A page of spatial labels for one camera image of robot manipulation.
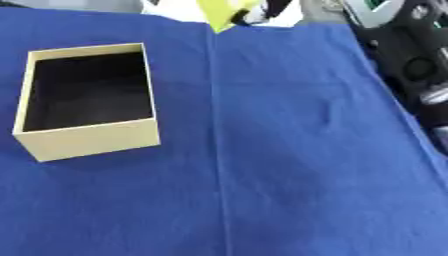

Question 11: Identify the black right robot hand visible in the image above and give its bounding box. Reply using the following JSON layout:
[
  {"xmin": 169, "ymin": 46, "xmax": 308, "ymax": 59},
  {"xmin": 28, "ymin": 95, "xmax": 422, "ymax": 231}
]
[{"xmin": 229, "ymin": 0, "xmax": 298, "ymax": 27}]

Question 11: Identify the yellow-green block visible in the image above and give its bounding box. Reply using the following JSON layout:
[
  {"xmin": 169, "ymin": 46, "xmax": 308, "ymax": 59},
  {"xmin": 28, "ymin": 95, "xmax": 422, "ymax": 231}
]
[{"xmin": 194, "ymin": 0, "xmax": 263, "ymax": 35}]

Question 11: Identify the tan cardboard box black inside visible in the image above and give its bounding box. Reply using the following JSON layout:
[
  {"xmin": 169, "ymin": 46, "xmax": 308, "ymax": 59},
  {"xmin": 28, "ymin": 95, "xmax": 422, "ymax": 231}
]
[{"xmin": 10, "ymin": 42, "xmax": 163, "ymax": 164}]

